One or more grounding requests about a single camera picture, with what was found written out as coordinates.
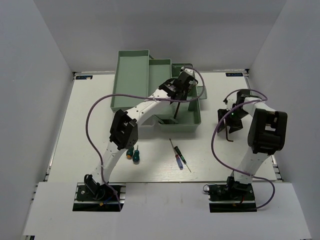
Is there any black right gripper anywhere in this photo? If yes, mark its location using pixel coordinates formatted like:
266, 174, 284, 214
217, 107, 250, 133

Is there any small brown hex key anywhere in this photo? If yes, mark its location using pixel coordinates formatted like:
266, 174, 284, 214
173, 102, 181, 124

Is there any black green precision screwdriver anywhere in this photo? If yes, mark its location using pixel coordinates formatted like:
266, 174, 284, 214
169, 139, 191, 173

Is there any blue red screwdriver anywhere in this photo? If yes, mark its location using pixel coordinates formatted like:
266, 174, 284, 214
175, 154, 184, 170

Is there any orange-tipped green stubby screwdriver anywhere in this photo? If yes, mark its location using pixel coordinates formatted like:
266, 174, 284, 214
126, 147, 135, 160

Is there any large brown hex key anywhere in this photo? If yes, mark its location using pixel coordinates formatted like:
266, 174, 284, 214
224, 120, 234, 143

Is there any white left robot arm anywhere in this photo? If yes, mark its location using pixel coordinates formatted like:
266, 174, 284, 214
84, 67, 199, 200

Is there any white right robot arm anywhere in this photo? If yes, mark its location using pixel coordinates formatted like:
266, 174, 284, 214
217, 89, 288, 200

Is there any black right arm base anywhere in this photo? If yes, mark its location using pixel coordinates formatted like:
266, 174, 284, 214
202, 176, 257, 213

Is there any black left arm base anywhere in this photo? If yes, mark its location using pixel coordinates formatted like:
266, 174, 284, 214
72, 174, 126, 212

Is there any green plastic toolbox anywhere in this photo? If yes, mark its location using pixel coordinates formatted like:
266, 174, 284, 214
110, 50, 207, 133

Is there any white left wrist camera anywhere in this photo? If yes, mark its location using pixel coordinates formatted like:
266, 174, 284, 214
180, 66, 195, 77

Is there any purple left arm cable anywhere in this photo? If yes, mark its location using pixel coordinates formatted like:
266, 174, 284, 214
85, 66, 207, 208

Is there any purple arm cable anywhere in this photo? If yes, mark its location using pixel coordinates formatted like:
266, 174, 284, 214
211, 89, 278, 210
85, 66, 207, 208

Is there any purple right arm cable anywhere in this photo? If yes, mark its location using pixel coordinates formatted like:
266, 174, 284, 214
211, 89, 278, 210

